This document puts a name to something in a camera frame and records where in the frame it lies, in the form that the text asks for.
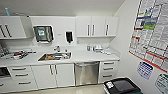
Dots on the steel paper towel dispenser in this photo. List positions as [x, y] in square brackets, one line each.
[43, 34]

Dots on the black soap dispenser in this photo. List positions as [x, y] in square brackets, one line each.
[69, 36]

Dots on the large colourful wall poster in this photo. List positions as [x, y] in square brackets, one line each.
[150, 33]

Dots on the chrome faucet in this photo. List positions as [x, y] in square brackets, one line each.
[57, 49]

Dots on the white cloth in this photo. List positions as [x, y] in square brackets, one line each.
[107, 52]

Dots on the black microwave oven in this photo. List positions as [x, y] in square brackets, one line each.
[4, 72]

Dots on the white three-door wall cabinet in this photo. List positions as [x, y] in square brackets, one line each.
[96, 26]

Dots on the stainless steel sink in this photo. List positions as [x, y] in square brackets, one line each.
[55, 56]

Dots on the bottle on cabinet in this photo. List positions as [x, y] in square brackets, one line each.
[7, 12]

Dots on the stack of white plates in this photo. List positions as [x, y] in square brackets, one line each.
[98, 48]

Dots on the white narrow drawer cabinet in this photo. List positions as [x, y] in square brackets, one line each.
[108, 71]

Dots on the grey bin black lid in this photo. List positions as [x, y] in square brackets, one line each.
[123, 87]

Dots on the stainless steel dishwasher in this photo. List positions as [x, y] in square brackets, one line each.
[86, 74]

